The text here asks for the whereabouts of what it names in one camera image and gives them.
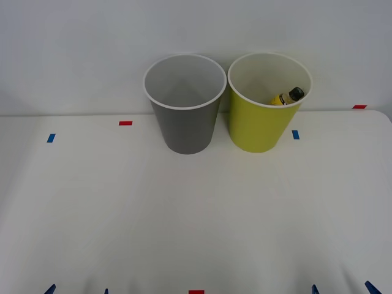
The yellow-green plastic waste bin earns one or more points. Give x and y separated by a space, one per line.
257 128

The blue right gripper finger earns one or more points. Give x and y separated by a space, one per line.
372 289
315 290

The grey plastic waste bin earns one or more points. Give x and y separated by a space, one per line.
186 128

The yellow bottle with black cap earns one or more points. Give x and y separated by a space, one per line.
288 97

